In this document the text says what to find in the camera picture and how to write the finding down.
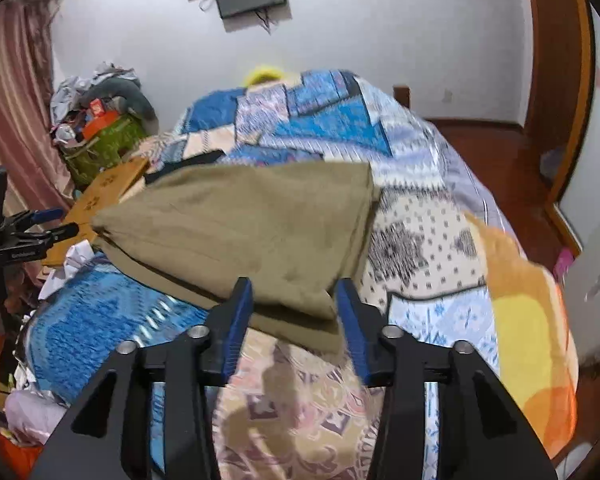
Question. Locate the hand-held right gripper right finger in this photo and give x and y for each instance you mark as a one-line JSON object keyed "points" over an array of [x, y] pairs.
{"points": [[351, 322]]}

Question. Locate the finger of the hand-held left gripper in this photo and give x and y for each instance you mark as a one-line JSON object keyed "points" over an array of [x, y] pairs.
{"points": [[47, 216], [62, 231]]}

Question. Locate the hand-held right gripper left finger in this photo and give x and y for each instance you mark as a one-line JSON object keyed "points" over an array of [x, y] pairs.
{"points": [[241, 317]]}

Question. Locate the olive green pants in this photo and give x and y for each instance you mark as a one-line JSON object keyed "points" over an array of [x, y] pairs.
{"points": [[240, 230]]}

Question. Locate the crumpled white paper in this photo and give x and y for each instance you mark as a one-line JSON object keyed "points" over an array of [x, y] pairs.
{"points": [[72, 265]]}

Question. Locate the brown cardboard box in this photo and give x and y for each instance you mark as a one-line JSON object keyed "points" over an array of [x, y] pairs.
{"points": [[97, 195]]}

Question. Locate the green bag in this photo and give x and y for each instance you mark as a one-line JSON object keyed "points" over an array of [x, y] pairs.
{"points": [[102, 147]]}

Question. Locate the pink curtain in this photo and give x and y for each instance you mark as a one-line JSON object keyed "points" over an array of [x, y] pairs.
{"points": [[15, 100]]}

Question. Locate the pile of clothes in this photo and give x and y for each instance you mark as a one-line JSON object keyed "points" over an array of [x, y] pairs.
{"points": [[92, 92]]}

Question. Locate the black cloth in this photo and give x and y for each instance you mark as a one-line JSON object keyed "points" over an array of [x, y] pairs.
{"points": [[187, 165]]}

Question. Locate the orange yellow blanket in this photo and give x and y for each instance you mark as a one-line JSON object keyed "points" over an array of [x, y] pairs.
{"points": [[525, 320]]}

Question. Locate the blue patterned patchwork blanket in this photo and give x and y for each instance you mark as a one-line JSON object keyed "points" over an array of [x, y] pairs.
{"points": [[340, 125]]}

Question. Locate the wooden bedpost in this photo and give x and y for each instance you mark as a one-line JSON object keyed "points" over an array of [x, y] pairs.
{"points": [[401, 96]]}

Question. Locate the yellow round object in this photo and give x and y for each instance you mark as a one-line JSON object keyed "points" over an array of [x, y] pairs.
{"points": [[266, 74]]}

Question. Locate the white cabinet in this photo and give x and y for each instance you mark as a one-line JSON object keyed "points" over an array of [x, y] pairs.
{"points": [[597, 280]]}

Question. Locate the wooden door frame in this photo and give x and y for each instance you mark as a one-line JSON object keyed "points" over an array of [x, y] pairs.
{"points": [[555, 90]]}

